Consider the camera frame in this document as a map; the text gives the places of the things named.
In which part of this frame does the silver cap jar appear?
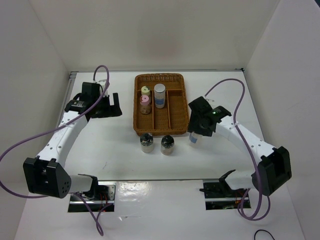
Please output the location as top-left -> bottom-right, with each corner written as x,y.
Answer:
153,83 -> 166,109
189,132 -> 202,148

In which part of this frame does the pink cap spice bottle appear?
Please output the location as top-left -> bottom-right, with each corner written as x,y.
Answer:
139,95 -> 152,115

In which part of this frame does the black cap bottle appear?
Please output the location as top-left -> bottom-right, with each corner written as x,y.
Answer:
161,135 -> 175,156
140,132 -> 154,154

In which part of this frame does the yellow cap spice bottle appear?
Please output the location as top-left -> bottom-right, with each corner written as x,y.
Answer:
141,85 -> 151,96

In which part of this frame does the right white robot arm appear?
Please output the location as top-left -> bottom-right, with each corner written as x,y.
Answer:
187,96 -> 292,197

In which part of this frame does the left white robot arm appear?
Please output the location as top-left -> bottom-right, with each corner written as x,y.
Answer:
23,92 -> 122,200

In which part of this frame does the brown wicker divided basket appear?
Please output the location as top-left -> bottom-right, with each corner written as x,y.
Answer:
133,73 -> 189,136

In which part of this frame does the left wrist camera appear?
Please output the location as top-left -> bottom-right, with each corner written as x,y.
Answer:
81,82 -> 104,101

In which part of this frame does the aluminium table rail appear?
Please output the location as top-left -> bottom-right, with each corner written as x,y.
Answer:
57,71 -> 78,126

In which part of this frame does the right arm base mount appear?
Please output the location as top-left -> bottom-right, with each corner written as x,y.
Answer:
199,179 -> 246,211

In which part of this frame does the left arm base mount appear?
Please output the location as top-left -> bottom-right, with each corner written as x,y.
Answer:
67,180 -> 117,213

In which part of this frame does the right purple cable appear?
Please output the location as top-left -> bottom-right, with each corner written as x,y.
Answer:
204,78 -> 272,222

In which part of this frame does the black cable on floor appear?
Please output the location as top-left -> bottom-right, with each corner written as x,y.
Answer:
254,229 -> 276,240

